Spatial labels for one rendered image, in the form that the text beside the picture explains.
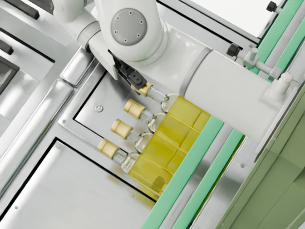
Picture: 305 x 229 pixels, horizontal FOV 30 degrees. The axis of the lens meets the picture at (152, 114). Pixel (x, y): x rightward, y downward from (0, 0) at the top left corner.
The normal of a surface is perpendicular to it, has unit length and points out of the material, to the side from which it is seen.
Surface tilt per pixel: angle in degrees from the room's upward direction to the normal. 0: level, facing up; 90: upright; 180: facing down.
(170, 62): 47
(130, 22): 90
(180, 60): 58
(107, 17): 74
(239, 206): 89
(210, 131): 90
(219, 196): 90
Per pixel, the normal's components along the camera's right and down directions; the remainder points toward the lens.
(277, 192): -0.50, 0.63
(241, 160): -0.04, -0.26
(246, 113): -0.36, 0.23
